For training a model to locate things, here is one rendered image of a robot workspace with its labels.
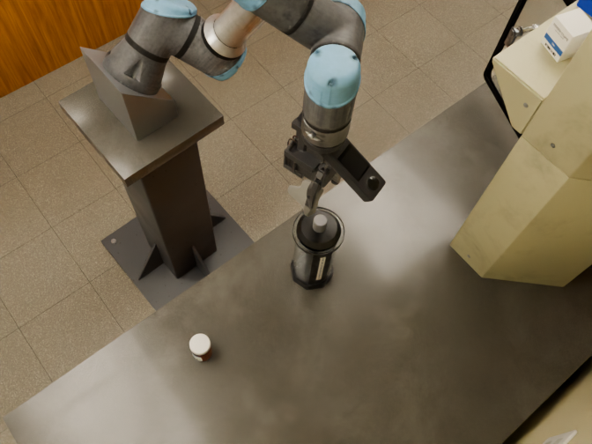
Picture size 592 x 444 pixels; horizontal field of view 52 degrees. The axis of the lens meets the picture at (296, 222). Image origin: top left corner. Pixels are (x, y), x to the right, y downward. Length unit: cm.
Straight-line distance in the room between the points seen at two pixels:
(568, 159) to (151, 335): 93
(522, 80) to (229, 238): 165
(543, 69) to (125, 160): 102
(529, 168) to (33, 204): 210
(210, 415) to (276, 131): 169
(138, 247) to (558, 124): 184
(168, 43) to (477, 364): 104
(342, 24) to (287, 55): 217
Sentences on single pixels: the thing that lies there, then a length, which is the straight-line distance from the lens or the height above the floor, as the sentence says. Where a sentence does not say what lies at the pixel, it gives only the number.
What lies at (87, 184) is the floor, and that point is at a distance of 274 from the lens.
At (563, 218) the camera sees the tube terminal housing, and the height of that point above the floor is 127.
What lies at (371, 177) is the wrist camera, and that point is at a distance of 99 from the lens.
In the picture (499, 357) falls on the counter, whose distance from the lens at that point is 148.
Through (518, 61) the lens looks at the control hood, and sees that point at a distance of 112.
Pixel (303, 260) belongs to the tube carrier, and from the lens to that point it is 129.
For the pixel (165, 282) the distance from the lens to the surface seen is 246.
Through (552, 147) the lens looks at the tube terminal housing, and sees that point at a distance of 112.
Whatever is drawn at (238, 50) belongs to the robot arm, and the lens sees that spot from 152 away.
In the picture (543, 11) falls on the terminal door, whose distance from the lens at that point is 154.
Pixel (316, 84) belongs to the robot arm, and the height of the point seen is 165.
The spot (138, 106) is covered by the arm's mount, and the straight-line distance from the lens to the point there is 156.
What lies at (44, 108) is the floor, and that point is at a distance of 303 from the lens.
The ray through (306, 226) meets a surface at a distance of 123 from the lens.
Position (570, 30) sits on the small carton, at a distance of 111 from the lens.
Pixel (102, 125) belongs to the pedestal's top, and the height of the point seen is 94.
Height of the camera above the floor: 228
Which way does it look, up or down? 63 degrees down
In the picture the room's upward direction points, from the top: 6 degrees clockwise
